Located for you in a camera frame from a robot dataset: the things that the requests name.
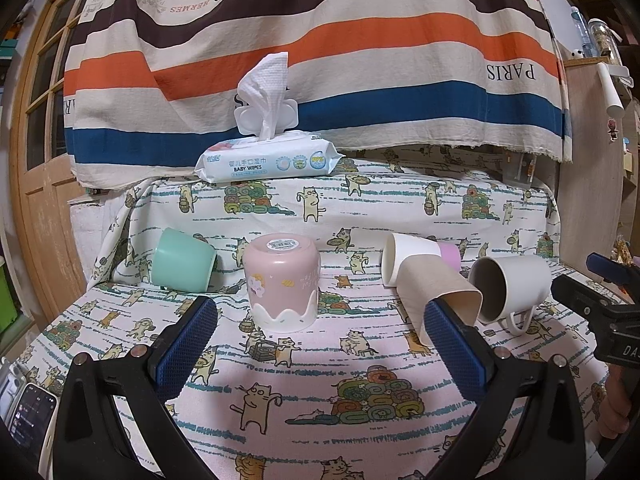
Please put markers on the person's right hand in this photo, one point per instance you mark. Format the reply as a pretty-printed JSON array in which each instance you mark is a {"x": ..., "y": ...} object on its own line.
[{"x": 616, "y": 406}]

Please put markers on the white ceramic mug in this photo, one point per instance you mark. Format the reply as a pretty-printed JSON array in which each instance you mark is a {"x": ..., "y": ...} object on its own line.
[{"x": 512, "y": 288}]

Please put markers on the smartphone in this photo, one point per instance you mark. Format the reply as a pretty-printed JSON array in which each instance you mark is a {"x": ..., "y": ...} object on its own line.
[{"x": 32, "y": 416}]

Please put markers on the pink cup white wavy rim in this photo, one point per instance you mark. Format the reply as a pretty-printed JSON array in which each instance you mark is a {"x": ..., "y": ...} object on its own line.
[{"x": 282, "y": 274}]

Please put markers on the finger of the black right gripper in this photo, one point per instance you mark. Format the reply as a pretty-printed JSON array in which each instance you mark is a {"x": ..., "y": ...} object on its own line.
[{"x": 611, "y": 271}]

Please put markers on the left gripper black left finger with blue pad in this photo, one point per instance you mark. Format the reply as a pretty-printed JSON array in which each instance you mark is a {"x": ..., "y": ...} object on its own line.
[{"x": 90, "y": 441}]

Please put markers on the wooden shelf cabinet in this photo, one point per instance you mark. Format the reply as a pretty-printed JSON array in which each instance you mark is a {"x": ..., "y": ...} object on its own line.
[{"x": 598, "y": 190}]

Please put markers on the cat pattern bed sheet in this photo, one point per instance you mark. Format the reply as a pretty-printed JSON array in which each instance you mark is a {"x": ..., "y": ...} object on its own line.
[{"x": 356, "y": 395}]

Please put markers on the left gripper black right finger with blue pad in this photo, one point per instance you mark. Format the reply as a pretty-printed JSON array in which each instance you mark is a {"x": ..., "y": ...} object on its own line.
[{"x": 549, "y": 441}]

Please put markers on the beige tumbler cup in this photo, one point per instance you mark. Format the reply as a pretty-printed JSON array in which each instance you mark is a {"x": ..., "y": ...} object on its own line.
[{"x": 423, "y": 278}]

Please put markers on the baby wipes pack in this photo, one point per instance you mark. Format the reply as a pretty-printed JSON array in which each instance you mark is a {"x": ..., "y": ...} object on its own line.
[{"x": 270, "y": 145}]

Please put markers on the striped hanging cloth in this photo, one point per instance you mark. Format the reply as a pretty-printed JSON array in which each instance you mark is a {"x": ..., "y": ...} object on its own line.
[{"x": 150, "y": 84}]

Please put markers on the wooden door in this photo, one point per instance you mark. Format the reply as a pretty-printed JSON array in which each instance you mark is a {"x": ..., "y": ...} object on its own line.
[{"x": 42, "y": 184}]

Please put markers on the mint green cup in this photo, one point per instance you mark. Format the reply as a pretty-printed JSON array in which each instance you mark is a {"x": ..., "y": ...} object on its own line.
[{"x": 182, "y": 262}]

